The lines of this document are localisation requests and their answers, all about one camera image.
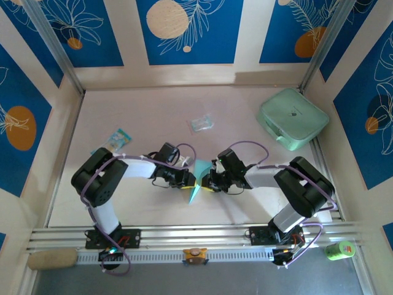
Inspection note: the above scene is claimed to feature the teal square paper sheet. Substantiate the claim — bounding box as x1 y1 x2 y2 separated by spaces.
187 159 212 205

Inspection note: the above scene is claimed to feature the clear plastic packet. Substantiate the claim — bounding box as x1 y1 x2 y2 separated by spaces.
187 112 215 133

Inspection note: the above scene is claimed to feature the blue wet wipes packet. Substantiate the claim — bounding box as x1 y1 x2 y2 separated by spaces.
90 128 133 156

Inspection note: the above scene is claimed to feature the mint green zip pouch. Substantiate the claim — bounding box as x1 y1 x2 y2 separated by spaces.
256 87 330 152

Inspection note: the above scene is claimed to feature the green can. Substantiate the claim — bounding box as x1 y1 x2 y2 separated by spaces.
324 240 356 261

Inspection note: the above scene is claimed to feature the beige foam roll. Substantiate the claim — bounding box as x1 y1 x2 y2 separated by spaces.
26 248 78 271

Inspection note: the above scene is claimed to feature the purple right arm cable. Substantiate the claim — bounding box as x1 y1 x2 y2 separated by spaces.
228 140 338 268

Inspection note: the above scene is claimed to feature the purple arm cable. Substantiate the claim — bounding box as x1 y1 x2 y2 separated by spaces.
80 143 197 276
228 140 338 268

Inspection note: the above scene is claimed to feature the aluminium mounting rail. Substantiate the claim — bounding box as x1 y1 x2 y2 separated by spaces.
26 222 366 254

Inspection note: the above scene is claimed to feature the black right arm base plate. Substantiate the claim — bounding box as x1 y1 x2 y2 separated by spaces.
249 226 305 246

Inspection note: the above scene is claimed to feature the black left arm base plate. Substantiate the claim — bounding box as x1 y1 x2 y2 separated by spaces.
85 227 142 250

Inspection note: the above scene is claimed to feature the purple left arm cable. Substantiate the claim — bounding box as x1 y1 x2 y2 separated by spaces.
80 143 197 276

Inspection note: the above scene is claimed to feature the aluminium side rail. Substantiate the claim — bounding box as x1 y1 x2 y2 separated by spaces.
309 138 344 222

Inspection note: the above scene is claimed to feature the aluminium corner post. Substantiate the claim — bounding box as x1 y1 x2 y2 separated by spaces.
299 0 359 93
23 0 85 95

